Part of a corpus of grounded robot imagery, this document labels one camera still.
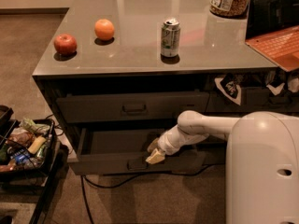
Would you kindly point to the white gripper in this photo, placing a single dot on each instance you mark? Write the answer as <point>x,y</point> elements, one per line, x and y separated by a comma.
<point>167,145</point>

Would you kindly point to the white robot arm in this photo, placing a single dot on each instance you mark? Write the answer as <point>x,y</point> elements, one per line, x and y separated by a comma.
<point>262,162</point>

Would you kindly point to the grey drawer cabinet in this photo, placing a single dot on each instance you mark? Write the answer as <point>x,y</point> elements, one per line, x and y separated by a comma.
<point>131,61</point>

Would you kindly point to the white crumpled bag in drawer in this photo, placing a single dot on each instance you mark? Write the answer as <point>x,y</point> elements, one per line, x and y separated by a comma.
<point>279,81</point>

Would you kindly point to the yellow snack in bin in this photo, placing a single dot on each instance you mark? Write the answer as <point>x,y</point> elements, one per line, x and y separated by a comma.
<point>36,145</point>

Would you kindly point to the green bag in bin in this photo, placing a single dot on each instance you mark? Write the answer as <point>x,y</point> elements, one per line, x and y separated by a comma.
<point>31,126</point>

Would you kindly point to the green white soda can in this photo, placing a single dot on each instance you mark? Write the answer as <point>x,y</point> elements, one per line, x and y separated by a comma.
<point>170,36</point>

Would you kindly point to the black bin of snacks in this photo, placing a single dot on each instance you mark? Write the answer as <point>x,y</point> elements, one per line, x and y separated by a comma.
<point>26,146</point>

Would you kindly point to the blue packet in bin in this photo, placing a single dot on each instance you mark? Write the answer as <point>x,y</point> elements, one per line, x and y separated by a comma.
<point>21,157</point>

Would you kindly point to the orange fruit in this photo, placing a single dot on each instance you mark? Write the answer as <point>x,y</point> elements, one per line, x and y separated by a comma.
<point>104,29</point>

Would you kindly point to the red apple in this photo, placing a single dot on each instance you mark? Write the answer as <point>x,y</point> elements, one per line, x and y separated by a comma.
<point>65,44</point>

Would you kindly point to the orange laptop keyboard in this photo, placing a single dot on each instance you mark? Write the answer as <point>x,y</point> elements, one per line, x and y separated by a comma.
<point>280,47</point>

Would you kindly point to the large snack jar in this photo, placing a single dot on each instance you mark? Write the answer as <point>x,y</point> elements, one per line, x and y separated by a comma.
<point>228,8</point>

